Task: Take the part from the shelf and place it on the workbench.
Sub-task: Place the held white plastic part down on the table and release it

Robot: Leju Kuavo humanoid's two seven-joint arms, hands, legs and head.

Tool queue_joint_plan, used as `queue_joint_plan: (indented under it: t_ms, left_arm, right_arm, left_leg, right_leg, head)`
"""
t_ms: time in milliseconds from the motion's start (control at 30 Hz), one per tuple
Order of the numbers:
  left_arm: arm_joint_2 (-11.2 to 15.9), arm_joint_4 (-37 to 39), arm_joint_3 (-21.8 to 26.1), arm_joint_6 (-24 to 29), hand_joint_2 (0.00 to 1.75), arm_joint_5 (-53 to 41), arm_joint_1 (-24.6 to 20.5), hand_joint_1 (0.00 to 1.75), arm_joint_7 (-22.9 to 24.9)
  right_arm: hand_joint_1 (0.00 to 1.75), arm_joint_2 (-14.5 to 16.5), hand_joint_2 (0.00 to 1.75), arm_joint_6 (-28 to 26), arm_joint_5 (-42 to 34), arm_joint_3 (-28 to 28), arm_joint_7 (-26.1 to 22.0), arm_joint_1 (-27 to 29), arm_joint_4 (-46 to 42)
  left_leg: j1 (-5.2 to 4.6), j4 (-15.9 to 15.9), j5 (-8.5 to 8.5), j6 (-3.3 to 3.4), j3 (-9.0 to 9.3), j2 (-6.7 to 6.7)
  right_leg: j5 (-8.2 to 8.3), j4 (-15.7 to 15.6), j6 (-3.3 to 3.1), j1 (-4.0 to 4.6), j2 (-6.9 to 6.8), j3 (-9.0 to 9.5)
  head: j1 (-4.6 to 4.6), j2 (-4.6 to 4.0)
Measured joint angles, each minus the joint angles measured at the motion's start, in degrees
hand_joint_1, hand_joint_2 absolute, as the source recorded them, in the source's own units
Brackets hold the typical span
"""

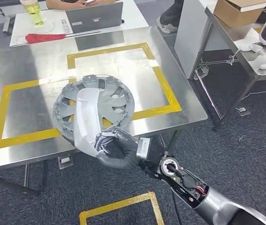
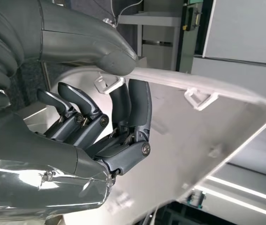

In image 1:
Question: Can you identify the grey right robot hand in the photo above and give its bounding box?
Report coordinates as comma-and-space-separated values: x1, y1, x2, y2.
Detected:
94, 127, 140, 171

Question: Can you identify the white curved plastic part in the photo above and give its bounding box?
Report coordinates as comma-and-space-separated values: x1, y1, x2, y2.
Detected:
73, 88, 103, 158

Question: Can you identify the grey metal workbench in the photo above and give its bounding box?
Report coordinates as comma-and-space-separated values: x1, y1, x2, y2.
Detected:
0, 26, 208, 196

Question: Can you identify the grey wheel hubcap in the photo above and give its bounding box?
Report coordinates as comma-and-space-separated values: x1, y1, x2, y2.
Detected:
53, 74, 135, 145

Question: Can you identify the yellow floor tape square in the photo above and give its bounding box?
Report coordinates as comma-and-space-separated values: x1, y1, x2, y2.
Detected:
79, 191, 165, 225

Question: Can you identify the metal floor socket plate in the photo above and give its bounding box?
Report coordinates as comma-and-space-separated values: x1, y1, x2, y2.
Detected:
57, 155, 74, 170
236, 106, 251, 117

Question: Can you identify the white desk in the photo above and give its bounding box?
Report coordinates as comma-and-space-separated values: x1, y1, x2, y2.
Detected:
10, 0, 149, 47

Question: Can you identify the grey laptop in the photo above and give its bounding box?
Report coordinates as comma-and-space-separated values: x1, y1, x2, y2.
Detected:
65, 1, 124, 34

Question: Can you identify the person's foot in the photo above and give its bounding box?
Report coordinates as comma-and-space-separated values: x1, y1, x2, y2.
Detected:
156, 16, 178, 35

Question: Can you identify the yellow green drink bottle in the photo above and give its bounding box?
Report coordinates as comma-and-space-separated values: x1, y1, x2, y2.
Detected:
20, 0, 45, 26

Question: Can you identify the grey metal stand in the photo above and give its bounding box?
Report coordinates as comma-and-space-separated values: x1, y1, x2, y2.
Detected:
0, 0, 15, 35

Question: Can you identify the cardboard box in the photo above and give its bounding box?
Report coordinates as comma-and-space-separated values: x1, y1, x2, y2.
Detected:
213, 0, 266, 29

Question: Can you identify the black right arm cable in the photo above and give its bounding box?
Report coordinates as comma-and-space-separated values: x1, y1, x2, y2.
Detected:
171, 198, 182, 225

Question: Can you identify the white string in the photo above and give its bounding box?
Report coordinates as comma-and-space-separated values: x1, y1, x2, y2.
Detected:
227, 49, 240, 66

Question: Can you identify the white metal table frame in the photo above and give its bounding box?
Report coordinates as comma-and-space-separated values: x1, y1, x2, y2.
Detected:
189, 6, 266, 132

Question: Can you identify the white floor cable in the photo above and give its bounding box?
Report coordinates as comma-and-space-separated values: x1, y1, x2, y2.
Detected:
240, 85, 266, 102

